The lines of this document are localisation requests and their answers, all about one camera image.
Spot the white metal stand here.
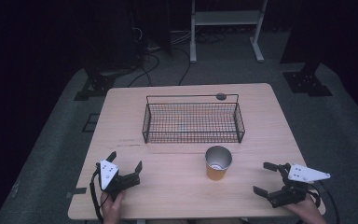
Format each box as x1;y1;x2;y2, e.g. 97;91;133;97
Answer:
189;0;269;64

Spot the grey tape strip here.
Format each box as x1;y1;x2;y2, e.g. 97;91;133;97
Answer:
65;187;89;200

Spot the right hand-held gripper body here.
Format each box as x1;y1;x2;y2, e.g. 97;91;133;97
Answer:
268;162;332;209

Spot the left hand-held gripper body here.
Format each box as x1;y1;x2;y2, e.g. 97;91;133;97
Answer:
94;160;142;202

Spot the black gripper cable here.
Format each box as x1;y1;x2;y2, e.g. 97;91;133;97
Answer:
306;180;340;224
89;169;104;224

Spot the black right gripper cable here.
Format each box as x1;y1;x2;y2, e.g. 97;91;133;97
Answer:
306;180;340;224

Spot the person's left hand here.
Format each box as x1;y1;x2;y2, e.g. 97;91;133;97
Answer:
100;189;128;224

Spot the black floor cable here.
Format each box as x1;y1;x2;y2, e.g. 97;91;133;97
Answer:
172;46;193;87
126;51;161;89

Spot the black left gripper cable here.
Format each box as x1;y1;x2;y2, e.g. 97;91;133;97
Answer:
89;169;104;224

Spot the black wire basket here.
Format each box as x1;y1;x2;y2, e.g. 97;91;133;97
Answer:
141;92;246;145

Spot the orange cup with silver inside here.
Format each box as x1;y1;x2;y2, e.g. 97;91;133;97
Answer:
204;145;233;182

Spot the person's right hand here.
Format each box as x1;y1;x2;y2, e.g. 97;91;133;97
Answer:
282;193;328;224

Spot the black stand base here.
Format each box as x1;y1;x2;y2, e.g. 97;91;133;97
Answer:
282;60;334;98
73;66;119;102

